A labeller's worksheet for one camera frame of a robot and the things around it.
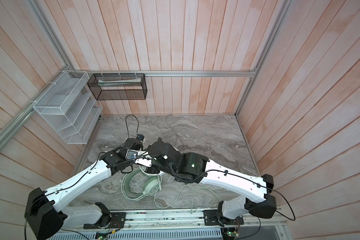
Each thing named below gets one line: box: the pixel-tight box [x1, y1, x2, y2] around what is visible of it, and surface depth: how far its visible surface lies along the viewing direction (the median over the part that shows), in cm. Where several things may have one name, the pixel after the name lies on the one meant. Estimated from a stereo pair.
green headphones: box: [121, 165, 161, 200], surface depth 80 cm
